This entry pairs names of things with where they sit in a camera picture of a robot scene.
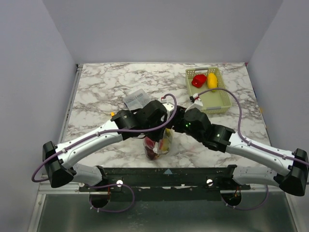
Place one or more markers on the red round fruit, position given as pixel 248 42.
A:
pixel 149 143

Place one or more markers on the clear zip top bag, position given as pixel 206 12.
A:
pixel 154 150

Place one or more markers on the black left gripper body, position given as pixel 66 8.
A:
pixel 155 135

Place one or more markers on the dark maroon fruit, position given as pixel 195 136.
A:
pixel 151 155

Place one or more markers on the red bell pepper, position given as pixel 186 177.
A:
pixel 199 80

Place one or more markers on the pale green perforated basket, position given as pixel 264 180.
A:
pixel 217 102

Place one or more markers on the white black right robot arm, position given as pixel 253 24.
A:
pixel 288 170

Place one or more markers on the yellow green lemon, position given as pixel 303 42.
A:
pixel 165 145

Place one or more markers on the black mounting rail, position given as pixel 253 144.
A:
pixel 165 184

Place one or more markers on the yellow mango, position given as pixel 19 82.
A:
pixel 212 82

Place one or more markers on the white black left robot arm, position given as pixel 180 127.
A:
pixel 61 161

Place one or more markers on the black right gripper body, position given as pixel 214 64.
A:
pixel 178 120

